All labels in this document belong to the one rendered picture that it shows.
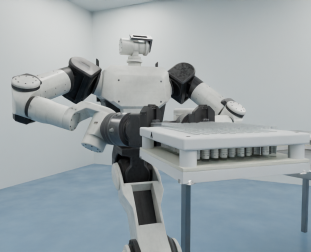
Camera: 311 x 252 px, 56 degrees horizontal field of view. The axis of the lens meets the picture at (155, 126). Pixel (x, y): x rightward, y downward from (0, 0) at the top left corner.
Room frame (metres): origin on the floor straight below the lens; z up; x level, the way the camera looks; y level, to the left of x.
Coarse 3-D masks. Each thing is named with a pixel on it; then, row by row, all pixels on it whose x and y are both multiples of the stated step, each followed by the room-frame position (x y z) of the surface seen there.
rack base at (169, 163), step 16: (160, 160) 0.53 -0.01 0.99; (176, 160) 0.49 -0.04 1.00; (224, 160) 0.49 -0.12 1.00; (240, 160) 0.49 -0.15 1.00; (256, 160) 0.49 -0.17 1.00; (272, 160) 0.49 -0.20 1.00; (288, 160) 0.50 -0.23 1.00; (304, 160) 0.51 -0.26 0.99; (176, 176) 0.45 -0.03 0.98; (192, 176) 0.44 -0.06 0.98; (208, 176) 0.45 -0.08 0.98; (224, 176) 0.45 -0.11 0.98; (240, 176) 0.46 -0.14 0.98; (256, 176) 0.47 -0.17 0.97
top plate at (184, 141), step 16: (144, 128) 0.63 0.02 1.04; (160, 128) 0.61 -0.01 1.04; (176, 144) 0.45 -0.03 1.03; (192, 144) 0.44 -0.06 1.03; (208, 144) 0.44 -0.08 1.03; (224, 144) 0.45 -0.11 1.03; (240, 144) 0.46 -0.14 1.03; (256, 144) 0.47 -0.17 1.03; (272, 144) 0.48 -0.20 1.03; (288, 144) 0.50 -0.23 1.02
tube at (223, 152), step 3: (222, 129) 0.50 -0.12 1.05; (225, 129) 0.50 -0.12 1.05; (222, 132) 0.50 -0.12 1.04; (225, 132) 0.50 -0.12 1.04; (219, 150) 0.50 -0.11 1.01; (222, 150) 0.50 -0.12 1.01; (225, 150) 0.50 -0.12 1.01; (219, 153) 0.50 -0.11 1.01; (222, 153) 0.50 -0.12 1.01; (225, 153) 0.50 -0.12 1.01; (219, 156) 0.50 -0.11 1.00; (222, 156) 0.50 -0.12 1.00; (225, 156) 0.50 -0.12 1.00; (219, 159) 0.50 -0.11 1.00; (222, 159) 0.50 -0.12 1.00; (225, 159) 0.50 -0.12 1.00
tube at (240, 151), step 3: (237, 129) 0.51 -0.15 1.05; (240, 129) 0.51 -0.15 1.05; (243, 129) 0.51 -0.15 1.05; (237, 132) 0.51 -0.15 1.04; (240, 132) 0.51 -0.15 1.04; (243, 132) 0.51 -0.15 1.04; (243, 147) 0.51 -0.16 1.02; (237, 150) 0.51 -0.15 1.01; (240, 150) 0.51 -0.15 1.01; (243, 150) 0.51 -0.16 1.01; (237, 153) 0.51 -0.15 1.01; (240, 153) 0.51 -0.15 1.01; (243, 153) 0.51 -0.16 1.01; (237, 156) 0.51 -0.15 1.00; (240, 156) 0.51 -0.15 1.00; (243, 156) 0.51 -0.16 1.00
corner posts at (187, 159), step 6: (144, 138) 0.64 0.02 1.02; (144, 144) 0.64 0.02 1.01; (150, 144) 0.64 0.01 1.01; (300, 144) 0.51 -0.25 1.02; (180, 150) 0.45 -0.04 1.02; (192, 150) 0.44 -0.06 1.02; (288, 150) 0.52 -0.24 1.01; (294, 150) 0.51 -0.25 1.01; (300, 150) 0.51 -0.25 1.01; (180, 156) 0.45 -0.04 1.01; (186, 156) 0.44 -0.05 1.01; (192, 156) 0.44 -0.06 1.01; (288, 156) 0.52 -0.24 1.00; (294, 156) 0.51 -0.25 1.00; (300, 156) 0.51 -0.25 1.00; (180, 162) 0.45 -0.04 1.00; (186, 162) 0.44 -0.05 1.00; (192, 162) 0.44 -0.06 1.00
